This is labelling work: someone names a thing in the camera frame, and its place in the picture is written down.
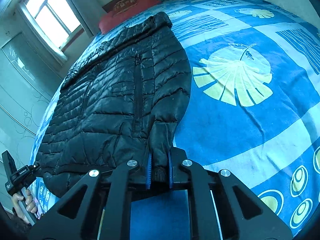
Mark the black quilted down jacket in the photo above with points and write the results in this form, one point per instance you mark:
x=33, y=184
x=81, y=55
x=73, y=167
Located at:
x=123, y=102

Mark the white sliding wardrobe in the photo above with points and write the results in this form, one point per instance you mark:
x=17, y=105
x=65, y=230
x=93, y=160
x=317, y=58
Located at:
x=27, y=87

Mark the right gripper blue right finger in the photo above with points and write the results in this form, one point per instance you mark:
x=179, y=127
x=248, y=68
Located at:
x=220, y=205

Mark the small embroidered brown cushion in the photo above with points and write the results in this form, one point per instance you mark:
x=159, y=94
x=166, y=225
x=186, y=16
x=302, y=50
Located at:
x=123, y=6

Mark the red pillow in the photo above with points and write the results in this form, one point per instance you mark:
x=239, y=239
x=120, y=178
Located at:
x=109, y=21

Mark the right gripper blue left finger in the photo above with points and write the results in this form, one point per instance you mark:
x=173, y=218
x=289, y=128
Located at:
x=98, y=206

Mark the grey left window curtain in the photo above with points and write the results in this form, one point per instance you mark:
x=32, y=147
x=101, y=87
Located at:
x=89, y=14

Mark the person's left hand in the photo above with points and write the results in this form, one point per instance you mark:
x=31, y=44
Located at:
x=28, y=200

